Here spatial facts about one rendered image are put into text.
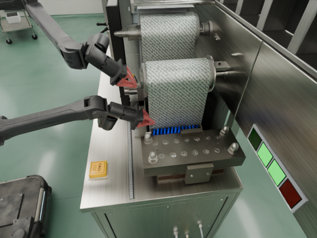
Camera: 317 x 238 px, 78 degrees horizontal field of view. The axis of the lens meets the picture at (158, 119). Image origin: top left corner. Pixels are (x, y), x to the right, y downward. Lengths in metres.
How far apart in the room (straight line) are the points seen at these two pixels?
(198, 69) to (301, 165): 0.43
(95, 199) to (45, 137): 1.77
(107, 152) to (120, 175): 0.15
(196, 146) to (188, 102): 0.18
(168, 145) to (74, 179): 1.39
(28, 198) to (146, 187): 1.15
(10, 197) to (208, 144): 1.50
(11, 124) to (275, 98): 0.84
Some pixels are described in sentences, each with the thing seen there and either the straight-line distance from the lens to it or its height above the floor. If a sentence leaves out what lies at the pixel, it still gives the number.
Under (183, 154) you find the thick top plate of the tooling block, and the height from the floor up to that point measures 1.02.
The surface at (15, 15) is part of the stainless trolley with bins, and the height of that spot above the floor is 0.39.
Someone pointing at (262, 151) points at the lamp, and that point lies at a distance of 0.67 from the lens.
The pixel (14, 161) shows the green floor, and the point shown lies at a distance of 2.47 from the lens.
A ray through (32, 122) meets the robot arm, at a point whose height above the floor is 1.18.
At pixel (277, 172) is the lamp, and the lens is 0.63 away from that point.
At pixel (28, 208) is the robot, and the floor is 0.24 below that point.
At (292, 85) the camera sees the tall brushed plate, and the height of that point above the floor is 1.40.
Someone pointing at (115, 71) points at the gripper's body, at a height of 1.31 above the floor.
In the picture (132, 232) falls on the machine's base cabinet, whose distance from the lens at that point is 1.16.
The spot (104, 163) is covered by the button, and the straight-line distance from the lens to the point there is 0.92.
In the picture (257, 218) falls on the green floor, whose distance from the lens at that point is 1.93.
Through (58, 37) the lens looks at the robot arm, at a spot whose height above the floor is 1.40.
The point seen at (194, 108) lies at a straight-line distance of 0.84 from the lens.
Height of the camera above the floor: 1.66
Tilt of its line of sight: 43 degrees down
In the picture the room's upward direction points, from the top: straight up
